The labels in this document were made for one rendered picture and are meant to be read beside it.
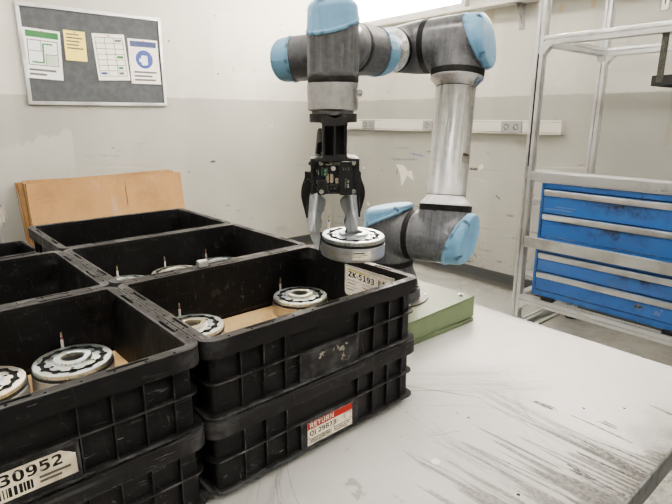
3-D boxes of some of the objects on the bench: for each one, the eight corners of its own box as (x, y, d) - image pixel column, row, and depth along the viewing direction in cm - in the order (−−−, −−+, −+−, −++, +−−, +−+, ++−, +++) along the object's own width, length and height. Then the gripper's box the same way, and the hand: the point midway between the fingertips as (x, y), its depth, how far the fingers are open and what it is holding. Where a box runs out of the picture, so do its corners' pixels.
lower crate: (310, 345, 114) (309, 294, 110) (416, 399, 92) (419, 337, 89) (128, 412, 88) (121, 348, 85) (215, 509, 66) (210, 427, 63)
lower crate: (128, 412, 88) (120, 348, 85) (215, 509, 66) (209, 427, 63) (-206, 536, 62) (-234, 449, 59) (-241, 760, 40) (-288, 642, 37)
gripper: (293, 113, 72) (296, 260, 77) (375, 113, 72) (373, 259, 78) (294, 113, 80) (298, 246, 86) (368, 113, 81) (367, 245, 86)
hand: (333, 240), depth 84 cm, fingers closed on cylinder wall, 4 cm apart
